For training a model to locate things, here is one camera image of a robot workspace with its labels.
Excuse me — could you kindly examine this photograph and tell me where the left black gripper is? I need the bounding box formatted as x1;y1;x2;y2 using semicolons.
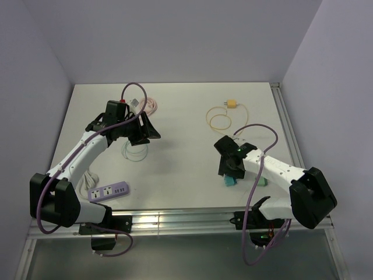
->
118;111;161;146

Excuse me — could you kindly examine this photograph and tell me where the blue adapter plug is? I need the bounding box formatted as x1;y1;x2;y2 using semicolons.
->
224;176;237;187

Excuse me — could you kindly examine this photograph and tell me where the thin teal charger cable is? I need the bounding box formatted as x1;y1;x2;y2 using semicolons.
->
121;139;149;163

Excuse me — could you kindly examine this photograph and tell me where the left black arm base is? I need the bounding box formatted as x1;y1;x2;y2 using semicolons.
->
78;215;133;255

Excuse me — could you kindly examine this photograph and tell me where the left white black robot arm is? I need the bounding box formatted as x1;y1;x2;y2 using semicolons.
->
30;100;161;234

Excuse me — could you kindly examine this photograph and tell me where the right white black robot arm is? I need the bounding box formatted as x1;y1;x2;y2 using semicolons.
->
214;136;337;229

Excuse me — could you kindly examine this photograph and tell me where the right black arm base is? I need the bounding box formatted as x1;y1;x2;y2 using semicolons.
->
246;211;285;247

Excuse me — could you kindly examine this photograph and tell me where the green adapter plug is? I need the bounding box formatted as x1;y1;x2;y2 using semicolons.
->
257;177;269;187

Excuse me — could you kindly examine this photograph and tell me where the yellow charger plug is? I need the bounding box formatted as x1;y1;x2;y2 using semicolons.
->
224;99;238;109

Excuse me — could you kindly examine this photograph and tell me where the purple power strip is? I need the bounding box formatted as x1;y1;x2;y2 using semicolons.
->
88;181;129;203

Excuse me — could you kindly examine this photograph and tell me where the yellow charger cable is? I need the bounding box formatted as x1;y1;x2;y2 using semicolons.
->
206;104;250;137

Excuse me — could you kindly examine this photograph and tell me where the aluminium front rail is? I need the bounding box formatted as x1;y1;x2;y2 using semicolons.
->
26;208;334;240

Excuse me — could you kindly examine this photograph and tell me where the aluminium side rail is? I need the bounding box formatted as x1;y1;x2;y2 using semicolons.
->
270;83;305;167

